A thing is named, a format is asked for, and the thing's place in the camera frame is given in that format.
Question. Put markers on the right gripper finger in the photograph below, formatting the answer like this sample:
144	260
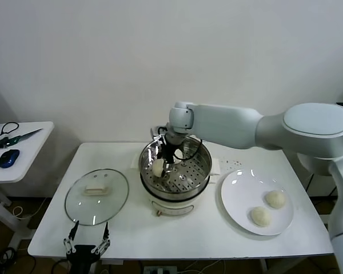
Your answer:
168	168
159	148

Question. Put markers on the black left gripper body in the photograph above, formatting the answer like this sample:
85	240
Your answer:
83	257

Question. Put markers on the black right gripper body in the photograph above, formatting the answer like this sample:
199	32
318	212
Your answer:
170	149

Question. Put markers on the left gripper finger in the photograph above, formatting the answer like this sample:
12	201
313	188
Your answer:
71	237
105	237

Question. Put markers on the glass pot lid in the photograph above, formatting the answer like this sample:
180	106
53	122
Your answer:
97	205

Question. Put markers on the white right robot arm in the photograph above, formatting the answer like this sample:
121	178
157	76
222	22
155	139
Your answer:
231	131

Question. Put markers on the stainless steel steamer basket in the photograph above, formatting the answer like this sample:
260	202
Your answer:
194	171

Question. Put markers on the white power strip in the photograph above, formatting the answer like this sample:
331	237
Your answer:
160	269

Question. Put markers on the white round plate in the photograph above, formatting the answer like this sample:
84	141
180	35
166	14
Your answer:
237	211

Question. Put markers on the white side table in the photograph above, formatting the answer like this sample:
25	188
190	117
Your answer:
31	160

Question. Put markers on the blue computer mouse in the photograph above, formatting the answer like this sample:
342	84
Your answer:
9	157

